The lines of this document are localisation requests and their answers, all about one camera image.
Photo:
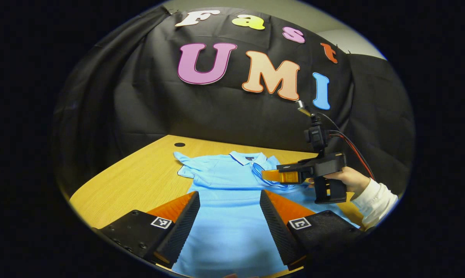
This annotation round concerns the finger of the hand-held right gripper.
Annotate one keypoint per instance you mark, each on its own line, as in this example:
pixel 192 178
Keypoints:
pixel 282 176

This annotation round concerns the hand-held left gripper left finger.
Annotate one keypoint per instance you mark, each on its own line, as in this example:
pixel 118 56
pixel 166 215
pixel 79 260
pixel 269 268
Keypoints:
pixel 184 227

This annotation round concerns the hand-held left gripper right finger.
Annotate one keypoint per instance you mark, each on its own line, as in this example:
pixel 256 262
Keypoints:
pixel 277 227

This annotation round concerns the light blue T-shirt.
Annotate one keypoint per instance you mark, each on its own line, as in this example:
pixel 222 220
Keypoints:
pixel 224 185

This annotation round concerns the black backdrop cloth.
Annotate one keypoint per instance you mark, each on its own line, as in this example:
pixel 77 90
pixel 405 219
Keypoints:
pixel 217 112

